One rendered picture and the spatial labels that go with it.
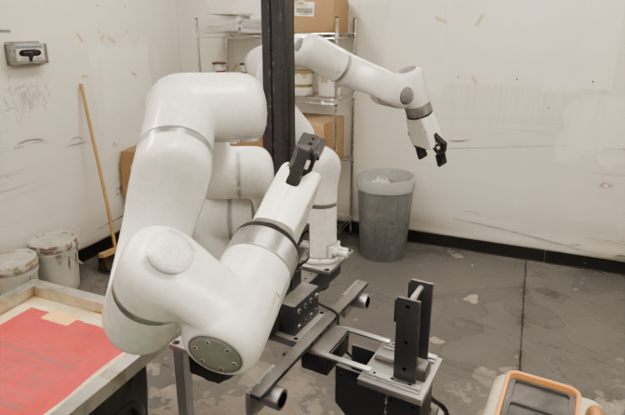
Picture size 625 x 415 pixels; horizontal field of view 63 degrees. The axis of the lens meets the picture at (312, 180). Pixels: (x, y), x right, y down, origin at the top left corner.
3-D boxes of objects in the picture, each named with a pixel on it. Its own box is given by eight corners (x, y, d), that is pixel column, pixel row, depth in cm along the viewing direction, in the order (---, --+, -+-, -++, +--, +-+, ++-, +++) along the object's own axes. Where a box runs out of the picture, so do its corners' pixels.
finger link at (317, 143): (312, 175, 59) (325, 144, 64) (319, 153, 57) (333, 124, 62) (286, 165, 59) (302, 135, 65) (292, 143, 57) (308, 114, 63)
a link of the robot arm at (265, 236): (279, 312, 55) (286, 292, 58) (298, 260, 50) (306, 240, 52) (215, 287, 56) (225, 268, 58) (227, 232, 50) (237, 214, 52)
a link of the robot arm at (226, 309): (87, 318, 46) (105, 258, 40) (148, 238, 54) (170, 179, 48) (237, 394, 47) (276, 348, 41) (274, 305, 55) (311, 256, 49)
